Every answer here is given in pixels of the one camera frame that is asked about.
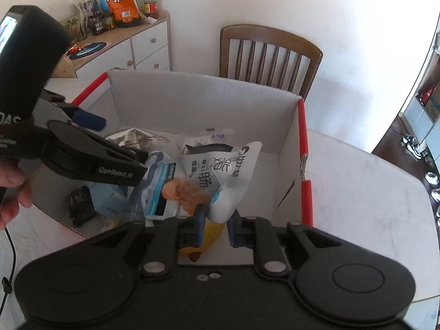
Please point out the blue ball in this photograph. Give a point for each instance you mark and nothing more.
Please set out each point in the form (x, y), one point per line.
(103, 5)

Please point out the palm tree picture card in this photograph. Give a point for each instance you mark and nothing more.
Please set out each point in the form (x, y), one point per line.
(73, 26)

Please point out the silver foil packet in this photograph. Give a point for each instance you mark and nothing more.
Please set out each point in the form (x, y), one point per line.
(132, 137)

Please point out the black snack packet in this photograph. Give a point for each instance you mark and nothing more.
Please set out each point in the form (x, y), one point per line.
(206, 148)

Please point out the small red toy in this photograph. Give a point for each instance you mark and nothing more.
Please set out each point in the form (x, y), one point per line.
(74, 50)

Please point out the blue oval mat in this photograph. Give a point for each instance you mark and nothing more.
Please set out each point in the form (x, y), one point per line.
(87, 48)

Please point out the white wooden sideboard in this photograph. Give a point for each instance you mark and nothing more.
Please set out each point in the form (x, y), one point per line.
(144, 48)

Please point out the person's left hand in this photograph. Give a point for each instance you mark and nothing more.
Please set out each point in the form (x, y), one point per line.
(10, 178)

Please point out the dark seaweed packet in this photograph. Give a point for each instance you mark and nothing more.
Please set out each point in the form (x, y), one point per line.
(79, 206)

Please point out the wooden chair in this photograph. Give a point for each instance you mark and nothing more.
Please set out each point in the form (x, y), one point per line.
(271, 58)

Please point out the red lid jar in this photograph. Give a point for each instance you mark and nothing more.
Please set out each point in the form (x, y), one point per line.
(150, 6)

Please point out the orange snack bag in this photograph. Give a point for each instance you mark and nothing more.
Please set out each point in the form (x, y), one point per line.
(120, 1)

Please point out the red cardboard box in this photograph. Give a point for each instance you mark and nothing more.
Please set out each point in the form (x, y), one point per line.
(206, 106)

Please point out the yellow snack packet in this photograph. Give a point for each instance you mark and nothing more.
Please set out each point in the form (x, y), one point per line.
(206, 240)

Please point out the light blue milk carton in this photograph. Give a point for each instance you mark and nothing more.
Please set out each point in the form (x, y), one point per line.
(108, 197)

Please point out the brown cardboard box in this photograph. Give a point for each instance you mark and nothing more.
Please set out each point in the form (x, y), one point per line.
(435, 105)

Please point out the clear bun packet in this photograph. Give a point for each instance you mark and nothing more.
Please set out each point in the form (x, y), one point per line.
(156, 189)

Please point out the white sausage packet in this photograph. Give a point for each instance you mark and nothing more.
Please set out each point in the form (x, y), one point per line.
(223, 178)

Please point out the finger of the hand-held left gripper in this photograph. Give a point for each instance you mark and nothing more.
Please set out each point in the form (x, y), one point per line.
(87, 118)
(117, 165)

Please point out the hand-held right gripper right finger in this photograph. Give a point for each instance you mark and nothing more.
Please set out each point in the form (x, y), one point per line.
(232, 233)

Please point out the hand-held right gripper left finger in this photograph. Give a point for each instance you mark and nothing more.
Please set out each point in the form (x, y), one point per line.
(199, 228)

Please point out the shiny metal ornament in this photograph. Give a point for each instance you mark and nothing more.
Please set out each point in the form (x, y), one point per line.
(414, 142)

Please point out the dark glass bottles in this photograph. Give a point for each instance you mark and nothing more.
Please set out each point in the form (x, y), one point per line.
(99, 23)

